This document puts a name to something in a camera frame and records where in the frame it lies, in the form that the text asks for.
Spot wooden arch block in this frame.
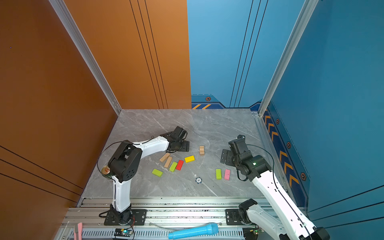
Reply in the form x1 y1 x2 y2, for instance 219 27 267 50
199 146 205 156

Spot red wood block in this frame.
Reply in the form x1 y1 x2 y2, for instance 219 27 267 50
176 160 184 171

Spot pink wood block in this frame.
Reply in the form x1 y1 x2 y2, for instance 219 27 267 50
224 169 231 181

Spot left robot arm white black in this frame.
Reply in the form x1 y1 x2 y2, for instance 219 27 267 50
100 126 190 226

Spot corner aluminium post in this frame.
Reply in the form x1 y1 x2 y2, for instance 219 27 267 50
49 0 122 115
258 0 319 117

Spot yellow wood block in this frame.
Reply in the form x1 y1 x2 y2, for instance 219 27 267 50
185 156 195 163

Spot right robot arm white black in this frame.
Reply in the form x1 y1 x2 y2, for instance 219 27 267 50
221 135 331 240

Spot aluminium rail frame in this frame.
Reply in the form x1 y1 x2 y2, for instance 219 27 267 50
55 197 257 240

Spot cyan toy microphone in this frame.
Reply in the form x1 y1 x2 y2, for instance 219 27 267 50
168 223 219 240

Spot left corner aluminium post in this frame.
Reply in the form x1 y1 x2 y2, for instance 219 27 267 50
49 0 122 115

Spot right corner aluminium post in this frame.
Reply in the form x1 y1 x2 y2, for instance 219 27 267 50
258 0 319 117

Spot green block beside pink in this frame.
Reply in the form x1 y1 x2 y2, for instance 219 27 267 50
216 169 222 180

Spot printed natural wood plank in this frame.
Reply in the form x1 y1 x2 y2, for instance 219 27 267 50
160 153 171 163

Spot green drink can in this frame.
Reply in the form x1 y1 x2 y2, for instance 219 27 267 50
101 166 112 178

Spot lone green wood block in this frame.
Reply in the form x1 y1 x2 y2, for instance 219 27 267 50
152 169 163 177

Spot plain natural wood plank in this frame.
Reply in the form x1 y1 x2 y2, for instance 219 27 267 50
164 156 173 169

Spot green block beside red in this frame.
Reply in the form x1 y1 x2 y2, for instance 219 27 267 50
169 162 178 173

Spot pink stick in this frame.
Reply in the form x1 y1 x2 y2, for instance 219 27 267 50
74 223 83 240

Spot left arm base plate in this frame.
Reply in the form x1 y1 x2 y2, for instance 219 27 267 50
104 208 147 226

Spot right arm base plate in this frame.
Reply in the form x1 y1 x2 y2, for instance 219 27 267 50
225 209 251 226

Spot small circuit board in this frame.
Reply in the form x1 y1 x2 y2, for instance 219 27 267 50
114 228 135 239

